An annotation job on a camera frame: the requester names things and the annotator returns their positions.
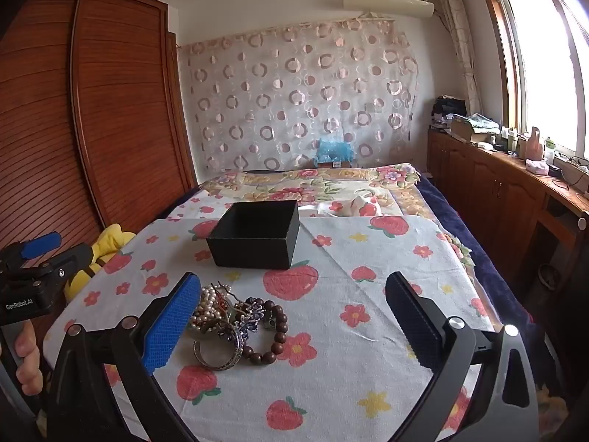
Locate floral window curtain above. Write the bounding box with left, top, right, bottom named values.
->
left=433, top=0, right=482, bottom=117

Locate cream pearl necklace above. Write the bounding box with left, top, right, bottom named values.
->
left=188, top=284, right=240, bottom=333

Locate white strawberry bed sheet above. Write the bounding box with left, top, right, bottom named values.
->
left=161, top=188, right=401, bottom=222

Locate floral blanket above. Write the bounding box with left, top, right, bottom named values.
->
left=198, top=162, right=475, bottom=268

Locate circle pattern wall curtain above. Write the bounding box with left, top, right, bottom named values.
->
left=177, top=17, right=419, bottom=174

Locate blue plastic bag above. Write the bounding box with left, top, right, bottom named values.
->
left=313, top=138, right=356, bottom=169

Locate yellow plush toy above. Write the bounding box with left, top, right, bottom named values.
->
left=63, top=223, right=137, bottom=301

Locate black jewelry box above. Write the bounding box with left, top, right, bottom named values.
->
left=206, top=200, right=301, bottom=270

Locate pile of dark clothes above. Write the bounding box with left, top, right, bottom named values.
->
left=430, top=96, right=468, bottom=130

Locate pink carton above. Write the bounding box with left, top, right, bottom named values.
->
left=520, top=126, right=548, bottom=162

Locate wooden wardrobe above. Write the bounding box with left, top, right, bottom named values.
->
left=0, top=0, right=200, bottom=286

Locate person's left hand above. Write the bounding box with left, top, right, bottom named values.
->
left=13, top=320, right=46, bottom=397

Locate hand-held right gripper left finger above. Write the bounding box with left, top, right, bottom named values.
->
left=46, top=271, right=203, bottom=442

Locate brown wooden bead bracelet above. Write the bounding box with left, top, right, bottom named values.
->
left=241, top=299, right=289, bottom=366

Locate blue rhinestone brooch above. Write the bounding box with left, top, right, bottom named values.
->
left=218, top=297, right=277, bottom=338

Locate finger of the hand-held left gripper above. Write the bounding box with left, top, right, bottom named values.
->
left=39, top=243, right=94, bottom=288
left=0, top=231, right=63, bottom=281

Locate white power strip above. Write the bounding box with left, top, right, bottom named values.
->
left=553, top=153, right=589, bottom=195

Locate strawberry print table cloth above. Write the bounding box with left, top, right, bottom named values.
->
left=43, top=214, right=502, bottom=442

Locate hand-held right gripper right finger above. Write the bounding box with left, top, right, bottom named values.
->
left=384, top=271, right=541, bottom=442

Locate navy bed cover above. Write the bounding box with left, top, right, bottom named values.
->
left=416, top=176, right=553, bottom=369

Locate wooden cabinet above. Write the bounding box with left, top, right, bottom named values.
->
left=426, top=126, right=589, bottom=298

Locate cardboard box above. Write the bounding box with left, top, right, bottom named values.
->
left=450, top=113, right=500, bottom=144

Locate silver bangle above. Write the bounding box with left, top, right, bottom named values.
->
left=193, top=326, right=246, bottom=372

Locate window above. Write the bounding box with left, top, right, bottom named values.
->
left=476, top=0, right=589, bottom=163

